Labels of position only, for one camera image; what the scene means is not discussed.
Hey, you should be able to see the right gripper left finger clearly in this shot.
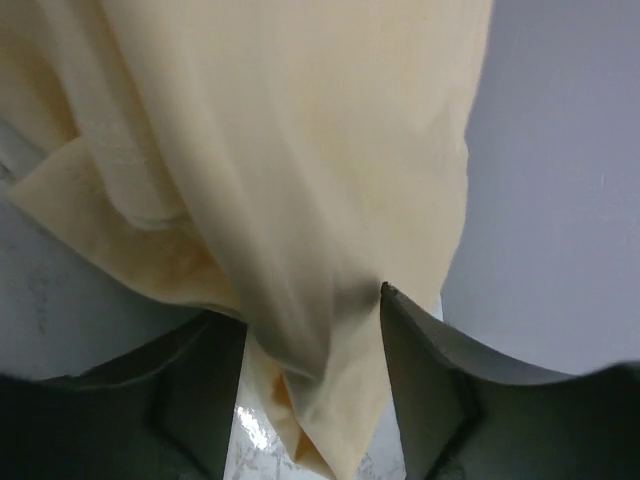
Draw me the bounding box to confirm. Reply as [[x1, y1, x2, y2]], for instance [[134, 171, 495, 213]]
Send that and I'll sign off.
[[1, 312, 246, 479]]

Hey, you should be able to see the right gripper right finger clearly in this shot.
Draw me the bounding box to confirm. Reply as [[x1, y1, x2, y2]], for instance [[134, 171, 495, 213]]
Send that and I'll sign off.
[[380, 284, 639, 479]]

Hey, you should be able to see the beige t shirt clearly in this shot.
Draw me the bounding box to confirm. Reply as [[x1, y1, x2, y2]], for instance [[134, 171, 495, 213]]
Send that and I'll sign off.
[[1, 1, 493, 479]]

